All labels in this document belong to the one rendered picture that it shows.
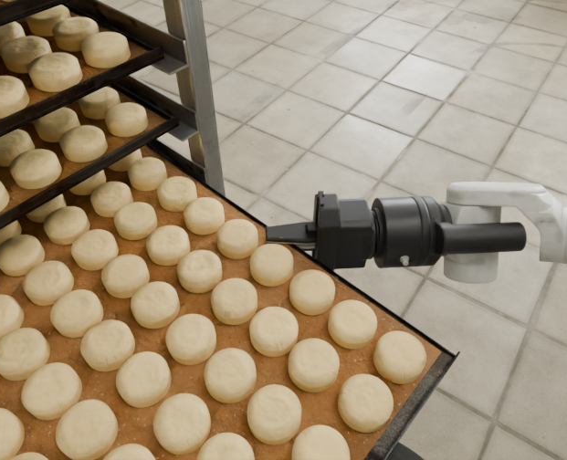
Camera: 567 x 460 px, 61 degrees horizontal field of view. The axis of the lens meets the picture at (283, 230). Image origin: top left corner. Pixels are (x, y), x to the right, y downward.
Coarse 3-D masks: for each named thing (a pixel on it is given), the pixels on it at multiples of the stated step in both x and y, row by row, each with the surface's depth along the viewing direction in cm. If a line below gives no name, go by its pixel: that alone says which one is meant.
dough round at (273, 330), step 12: (264, 312) 50; (276, 312) 50; (288, 312) 50; (252, 324) 49; (264, 324) 49; (276, 324) 49; (288, 324) 49; (252, 336) 48; (264, 336) 48; (276, 336) 48; (288, 336) 48; (264, 348) 48; (276, 348) 48; (288, 348) 48
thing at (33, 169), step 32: (96, 96) 61; (32, 128) 60; (64, 128) 57; (96, 128) 57; (128, 128) 58; (0, 160) 54; (32, 160) 53; (64, 160) 56; (96, 160) 56; (0, 192) 50; (32, 192) 52
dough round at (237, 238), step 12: (228, 228) 58; (240, 228) 58; (252, 228) 58; (216, 240) 57; (228, 240) 56; (240, 240) 56; (252, 240) 56; (228, 252) 56; (240, 252) 56; (252, 252) 57
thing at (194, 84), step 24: (168, 0) 50; (192, 0) 50; (168, 24) 52; (192, 24) 51; (192, 48) 53; (192, 72) 55; (192, 96) 57; (192, 144) 64; (216, 144) 64; (216, 168) 67
